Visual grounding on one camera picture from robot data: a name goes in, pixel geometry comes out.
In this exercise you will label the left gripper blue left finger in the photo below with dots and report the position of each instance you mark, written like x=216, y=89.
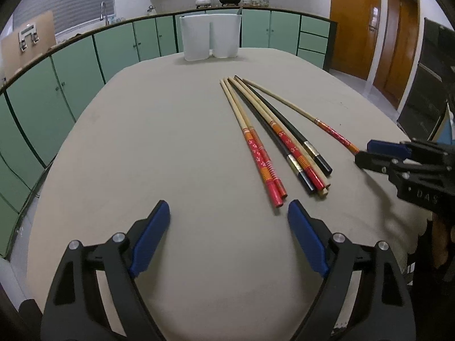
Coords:
x=74, y=307

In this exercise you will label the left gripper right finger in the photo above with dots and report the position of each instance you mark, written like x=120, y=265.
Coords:
x=382, y=308

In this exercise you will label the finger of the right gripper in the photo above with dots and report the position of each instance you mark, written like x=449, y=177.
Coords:
x=375, y=162
x=391, y=149

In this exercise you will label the red-end bamboo chopstick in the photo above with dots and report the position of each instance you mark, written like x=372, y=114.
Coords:
x=328, y=129

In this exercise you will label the plain bamboo chopstick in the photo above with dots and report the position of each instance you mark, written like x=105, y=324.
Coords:
x=281, y=131
x=284, y=138

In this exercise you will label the red patterned bamboo chopstick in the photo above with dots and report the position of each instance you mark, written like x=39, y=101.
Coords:
x=266, y=177

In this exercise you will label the chrome kitchen faucet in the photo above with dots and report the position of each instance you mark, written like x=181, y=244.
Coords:
x=103, y=14

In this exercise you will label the black oven appliance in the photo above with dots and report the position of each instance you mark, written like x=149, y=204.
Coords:
x=433, y=85

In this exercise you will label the wooden door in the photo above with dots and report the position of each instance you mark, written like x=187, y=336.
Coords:
x=356, y=36

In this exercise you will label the right white utensil holder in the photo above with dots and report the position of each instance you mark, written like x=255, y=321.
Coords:
x=225, y=35

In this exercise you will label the white utensil holder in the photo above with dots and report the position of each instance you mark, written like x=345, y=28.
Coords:
x=225, y=35
x=195, y=33

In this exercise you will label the green base cabinets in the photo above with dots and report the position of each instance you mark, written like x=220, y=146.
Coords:
x=42, y=102

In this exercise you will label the black wok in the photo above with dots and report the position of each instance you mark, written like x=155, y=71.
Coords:
x=230, y=2

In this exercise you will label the left white utensil holder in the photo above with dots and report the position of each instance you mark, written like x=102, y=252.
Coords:
x=195, y=33

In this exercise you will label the white cooking pot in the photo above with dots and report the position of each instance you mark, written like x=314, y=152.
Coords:
x=202, y=4

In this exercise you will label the cardboard sheet with brackets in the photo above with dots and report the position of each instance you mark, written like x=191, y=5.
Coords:
x=26, y=43

